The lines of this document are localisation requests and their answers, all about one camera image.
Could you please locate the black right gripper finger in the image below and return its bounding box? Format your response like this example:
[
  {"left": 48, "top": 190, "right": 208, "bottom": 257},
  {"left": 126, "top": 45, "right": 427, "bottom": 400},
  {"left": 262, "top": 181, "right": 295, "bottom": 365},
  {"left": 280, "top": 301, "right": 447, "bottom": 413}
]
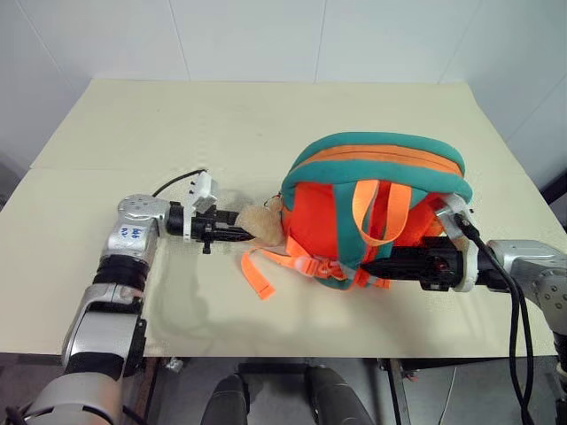
[
  {"left": 388, "top": 238, "right": 423, "bottom": 266},
  {"left": 360, "top": 261, "right": 422, "bottom": 282}
]

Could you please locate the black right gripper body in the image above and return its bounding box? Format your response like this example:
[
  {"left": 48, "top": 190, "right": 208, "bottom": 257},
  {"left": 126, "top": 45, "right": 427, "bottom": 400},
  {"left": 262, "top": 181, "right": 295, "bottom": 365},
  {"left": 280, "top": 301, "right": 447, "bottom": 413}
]
[{"left": 417, "top": 237, "right": 467, "bottom": 292}]

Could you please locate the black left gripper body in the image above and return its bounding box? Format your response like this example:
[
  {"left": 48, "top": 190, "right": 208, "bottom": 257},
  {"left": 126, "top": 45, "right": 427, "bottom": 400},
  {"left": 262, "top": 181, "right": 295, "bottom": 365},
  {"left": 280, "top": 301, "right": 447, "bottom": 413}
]
[{"left": 190, "top": 206, "right": 241, "bottom": 256}]

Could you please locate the beige plush toy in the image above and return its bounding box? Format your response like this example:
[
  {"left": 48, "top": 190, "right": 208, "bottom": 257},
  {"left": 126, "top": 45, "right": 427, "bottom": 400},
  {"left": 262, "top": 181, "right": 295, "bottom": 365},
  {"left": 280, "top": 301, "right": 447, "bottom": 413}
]
[{"left": 234, "top": 193, "right": 285, "bottom": 247}]

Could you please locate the orange and teal backpack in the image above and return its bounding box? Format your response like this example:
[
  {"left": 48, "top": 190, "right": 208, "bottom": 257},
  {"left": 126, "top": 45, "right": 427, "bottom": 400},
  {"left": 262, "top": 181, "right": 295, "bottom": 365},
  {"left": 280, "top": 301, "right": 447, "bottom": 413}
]
[{"left": 239, "top": 131, "right": 476, "bottom": 303}]

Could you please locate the dark rounded shape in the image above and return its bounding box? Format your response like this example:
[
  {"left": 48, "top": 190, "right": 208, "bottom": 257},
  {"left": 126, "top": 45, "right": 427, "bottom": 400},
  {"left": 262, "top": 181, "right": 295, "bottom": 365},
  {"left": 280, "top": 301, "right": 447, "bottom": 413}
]
[
  {"left": 200, "top": 373, "right": 250, "bottom": 425},
  {"left": 307, "top": 366, "right": 374, "bottom": 425}
]

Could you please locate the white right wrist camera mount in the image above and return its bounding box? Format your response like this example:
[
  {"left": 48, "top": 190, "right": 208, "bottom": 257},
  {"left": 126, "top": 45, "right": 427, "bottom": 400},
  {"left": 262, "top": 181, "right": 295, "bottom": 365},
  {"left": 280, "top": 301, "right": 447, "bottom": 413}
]
[{"left": 435, "top": 193, "right": 482, "bottom": 294}]

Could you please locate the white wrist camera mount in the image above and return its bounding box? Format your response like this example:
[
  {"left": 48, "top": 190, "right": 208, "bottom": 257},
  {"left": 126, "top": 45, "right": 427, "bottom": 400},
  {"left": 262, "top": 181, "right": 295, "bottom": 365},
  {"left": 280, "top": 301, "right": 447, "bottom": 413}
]
[
  {"left": 183, "top": 171, "right": 221, "bottom": 243},
  {"left": 435, "top": 193, "right": 482, "bottom": 294}
]

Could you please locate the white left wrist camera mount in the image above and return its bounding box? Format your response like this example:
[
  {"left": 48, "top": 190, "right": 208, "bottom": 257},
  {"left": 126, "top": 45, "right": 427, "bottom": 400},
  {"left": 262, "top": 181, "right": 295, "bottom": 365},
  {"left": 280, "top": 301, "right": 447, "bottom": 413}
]
[{"left": 183, "top": 171, "right": 221, "bottom": 243}]

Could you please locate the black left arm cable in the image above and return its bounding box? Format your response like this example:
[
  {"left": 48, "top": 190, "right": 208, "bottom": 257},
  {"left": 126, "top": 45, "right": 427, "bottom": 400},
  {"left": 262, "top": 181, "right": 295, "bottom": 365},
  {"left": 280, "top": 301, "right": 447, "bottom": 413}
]
[{"left": 151, "top": 166, "right": 210, "bottom": 198}]

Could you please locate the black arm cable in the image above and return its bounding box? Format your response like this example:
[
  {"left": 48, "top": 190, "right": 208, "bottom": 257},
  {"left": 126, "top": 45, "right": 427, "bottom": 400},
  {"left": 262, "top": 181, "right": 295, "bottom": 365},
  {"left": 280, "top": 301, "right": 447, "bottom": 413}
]
[
  {"left": 151, "top": 166, "right": 210, "bottom": 198},
  {"left": 454, "top": 212, "right": 540, "bottom": 425}
]

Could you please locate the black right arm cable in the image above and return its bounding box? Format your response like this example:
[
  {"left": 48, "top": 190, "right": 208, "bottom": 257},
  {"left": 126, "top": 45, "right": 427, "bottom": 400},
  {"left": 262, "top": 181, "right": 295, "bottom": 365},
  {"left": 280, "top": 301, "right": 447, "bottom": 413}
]
[{"left": 454, "top": 212, "right": 540, "bottom": 425}]

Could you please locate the thin white floor cable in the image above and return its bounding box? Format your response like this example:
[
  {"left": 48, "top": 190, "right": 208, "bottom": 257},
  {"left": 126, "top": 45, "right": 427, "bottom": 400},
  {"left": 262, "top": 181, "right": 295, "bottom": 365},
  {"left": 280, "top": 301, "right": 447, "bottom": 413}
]
[{"left": 444, "top": 366, "right": 461, "bottom": 400}]

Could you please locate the black table frame bar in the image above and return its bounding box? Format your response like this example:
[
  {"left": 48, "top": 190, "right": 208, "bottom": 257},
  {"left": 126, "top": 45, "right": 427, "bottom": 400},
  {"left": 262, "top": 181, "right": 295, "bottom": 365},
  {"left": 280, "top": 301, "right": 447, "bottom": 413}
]
[{"left": 384, "top": 357, "right": 414, "bottom": 425}]

